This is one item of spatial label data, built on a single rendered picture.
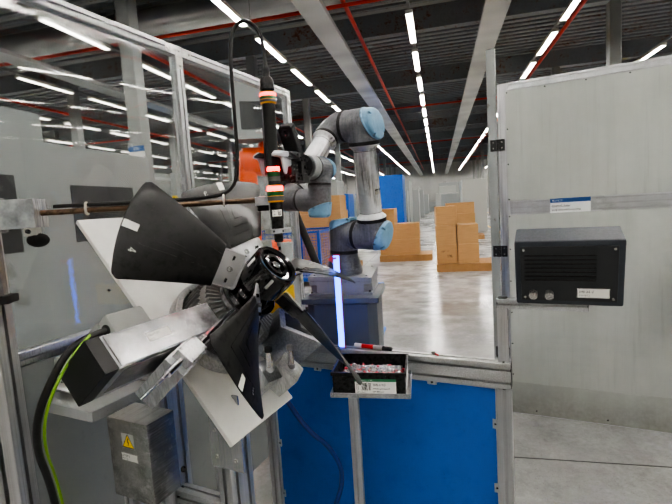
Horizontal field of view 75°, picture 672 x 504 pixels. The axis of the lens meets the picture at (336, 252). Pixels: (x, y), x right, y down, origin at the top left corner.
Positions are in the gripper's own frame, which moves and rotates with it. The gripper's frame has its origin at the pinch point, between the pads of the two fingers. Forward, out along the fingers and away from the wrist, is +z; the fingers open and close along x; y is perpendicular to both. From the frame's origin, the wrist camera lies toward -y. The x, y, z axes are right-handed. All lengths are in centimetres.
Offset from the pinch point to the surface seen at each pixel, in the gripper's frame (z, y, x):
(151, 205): 28.5, 12.5, 10.7
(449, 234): -738, 72, 102
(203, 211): 3.5, 13.9, 19.3
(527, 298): -36, 44, -60
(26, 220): 34, 14, 46
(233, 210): -0.8, 14.1, 12.5
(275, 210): -1.3, 14.9, -1.0
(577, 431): -174, 148, -79
